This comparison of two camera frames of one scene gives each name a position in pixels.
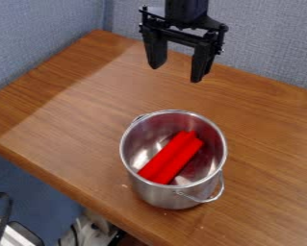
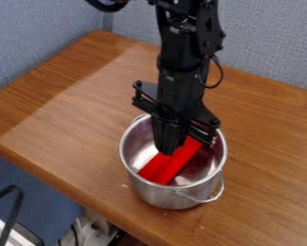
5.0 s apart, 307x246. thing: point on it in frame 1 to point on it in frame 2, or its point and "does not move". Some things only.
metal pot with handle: (147, 135) does not move
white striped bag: (16, 235) does not move
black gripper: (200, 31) to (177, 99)
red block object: (173, 157) does not move
